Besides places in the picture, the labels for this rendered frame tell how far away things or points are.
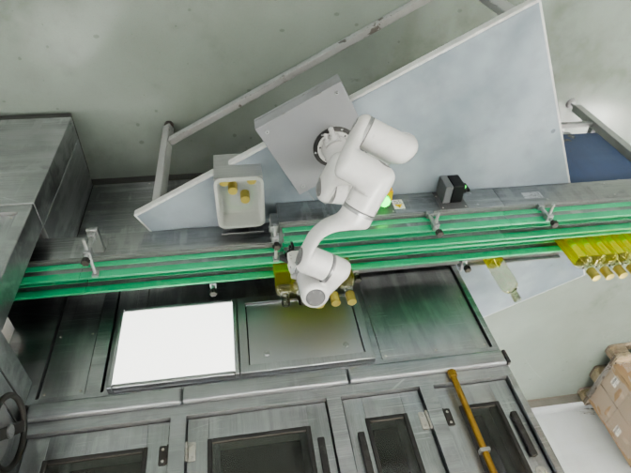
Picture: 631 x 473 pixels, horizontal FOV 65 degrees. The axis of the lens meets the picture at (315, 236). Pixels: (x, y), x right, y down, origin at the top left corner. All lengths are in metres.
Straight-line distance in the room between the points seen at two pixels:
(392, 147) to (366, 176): 0.12
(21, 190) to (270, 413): 1.21
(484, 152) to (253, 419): 1.30
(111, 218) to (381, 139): 1.55
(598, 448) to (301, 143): 4.59
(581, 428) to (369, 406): 4.14
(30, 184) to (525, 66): 1.83
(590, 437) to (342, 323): 4.12
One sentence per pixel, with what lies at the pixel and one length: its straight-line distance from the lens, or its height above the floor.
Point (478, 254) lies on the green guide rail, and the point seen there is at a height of 0.95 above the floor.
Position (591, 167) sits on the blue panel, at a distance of 2.58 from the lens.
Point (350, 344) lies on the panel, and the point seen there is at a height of 1.25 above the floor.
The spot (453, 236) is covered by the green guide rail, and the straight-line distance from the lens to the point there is 2.04.
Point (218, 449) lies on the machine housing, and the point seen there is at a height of 1.55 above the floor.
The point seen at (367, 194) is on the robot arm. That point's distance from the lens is 1.20.
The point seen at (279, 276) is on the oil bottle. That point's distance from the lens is 1.82.
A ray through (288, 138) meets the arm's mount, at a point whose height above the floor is 0.81.
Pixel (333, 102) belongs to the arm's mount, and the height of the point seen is 0.81.
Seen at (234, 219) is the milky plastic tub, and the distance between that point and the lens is 1.92.
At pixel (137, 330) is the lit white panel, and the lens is 1.94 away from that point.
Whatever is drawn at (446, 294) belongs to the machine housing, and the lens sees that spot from 2.11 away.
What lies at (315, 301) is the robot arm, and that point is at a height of 1.46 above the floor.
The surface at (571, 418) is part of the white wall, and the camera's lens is 5.75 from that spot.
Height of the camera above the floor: 2.30
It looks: 48 degrees down
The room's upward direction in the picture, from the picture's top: 167 degrees clockwise
